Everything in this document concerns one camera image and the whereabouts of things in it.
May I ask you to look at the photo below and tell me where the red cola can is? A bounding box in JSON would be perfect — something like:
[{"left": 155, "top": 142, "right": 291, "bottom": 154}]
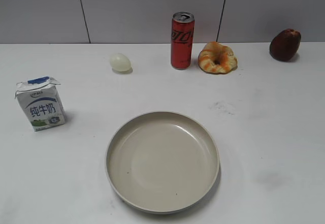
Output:
[{"left": 171, "top": 12, "right": 195, "bottom": 70}]

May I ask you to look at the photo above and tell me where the beige round plate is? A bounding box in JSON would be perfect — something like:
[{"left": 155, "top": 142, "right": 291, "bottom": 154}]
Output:
[{"left": 105, "top": 111, "right": 220, "bottom": 214}]

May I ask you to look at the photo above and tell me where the white egg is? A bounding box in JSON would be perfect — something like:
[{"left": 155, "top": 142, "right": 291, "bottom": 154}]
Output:
[{"left": 110, "top": 53, "right": 132, "bottom": 72}]

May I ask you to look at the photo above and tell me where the orange glazed bread ring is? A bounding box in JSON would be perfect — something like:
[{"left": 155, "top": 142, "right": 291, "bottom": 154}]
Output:
[{"left": 198, "top": 41, "right": 239, "bottom": 74}]

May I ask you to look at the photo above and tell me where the dark red apple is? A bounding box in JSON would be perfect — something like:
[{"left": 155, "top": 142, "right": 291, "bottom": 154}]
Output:
[{"left": 269, "top": 28, "right": 302, "bottom": 61}]

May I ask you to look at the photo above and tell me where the white milk carton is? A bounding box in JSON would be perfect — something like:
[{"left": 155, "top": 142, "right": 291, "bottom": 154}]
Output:
[{"left": 15, "top": 76, "right": 66, "bottom": 132}]

